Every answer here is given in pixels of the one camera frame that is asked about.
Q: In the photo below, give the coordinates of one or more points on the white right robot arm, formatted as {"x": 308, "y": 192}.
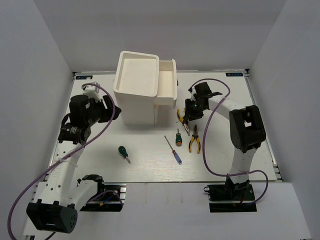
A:
{"x": 247, "y": 132}

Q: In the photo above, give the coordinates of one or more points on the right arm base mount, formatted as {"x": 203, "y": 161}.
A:
{"x": 222, "y": 202}

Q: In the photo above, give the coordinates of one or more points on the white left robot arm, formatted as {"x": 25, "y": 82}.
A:
{"x": 56, "y": 209}

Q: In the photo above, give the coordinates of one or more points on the blue red long screwdriver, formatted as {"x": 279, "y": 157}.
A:
{"x": 175, "y": 154}

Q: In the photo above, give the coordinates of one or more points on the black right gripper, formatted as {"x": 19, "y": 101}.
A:
{"x": 190, "y": 114}

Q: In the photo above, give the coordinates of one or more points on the green orange stubby screwdriver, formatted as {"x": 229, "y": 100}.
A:
{"x": 178, "y": 138}

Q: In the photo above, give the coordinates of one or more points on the yellow long-nose pliers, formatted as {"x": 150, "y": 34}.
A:
{"x": 195, "y": 138}

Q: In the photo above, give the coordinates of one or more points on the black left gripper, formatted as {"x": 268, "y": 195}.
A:
{"x": 107, "y": 112}

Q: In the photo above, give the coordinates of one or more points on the white drawer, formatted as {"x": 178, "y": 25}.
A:
{"x": 167, "y": 92}

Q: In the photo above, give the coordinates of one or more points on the white drawer cabinet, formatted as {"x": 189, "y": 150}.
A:
{"x": 136, "y": 87}

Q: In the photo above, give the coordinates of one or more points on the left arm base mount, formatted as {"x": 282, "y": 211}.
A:
{"x": 111, "y": 198}

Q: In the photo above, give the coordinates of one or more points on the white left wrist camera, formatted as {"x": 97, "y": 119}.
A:
{"x": 92, "y": 91}

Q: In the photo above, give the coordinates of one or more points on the yellow black pliers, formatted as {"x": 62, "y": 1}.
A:
{"x": 183, "y": 122}

